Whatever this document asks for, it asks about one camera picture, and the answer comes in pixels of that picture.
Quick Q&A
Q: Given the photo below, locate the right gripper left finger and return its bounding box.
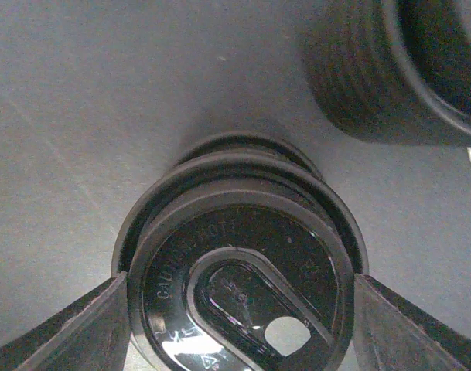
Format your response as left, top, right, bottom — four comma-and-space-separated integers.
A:
0, 272, 131, 370

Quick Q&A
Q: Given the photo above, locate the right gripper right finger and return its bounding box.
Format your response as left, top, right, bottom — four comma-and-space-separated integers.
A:
353, 274, 471, 370

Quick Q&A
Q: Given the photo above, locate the black cup lid stack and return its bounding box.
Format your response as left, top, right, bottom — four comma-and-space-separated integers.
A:
176, 131, 323, 180

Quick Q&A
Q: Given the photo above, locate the black lidded cup right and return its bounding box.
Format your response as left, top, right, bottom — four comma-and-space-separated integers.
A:
304, 1, 471, 147

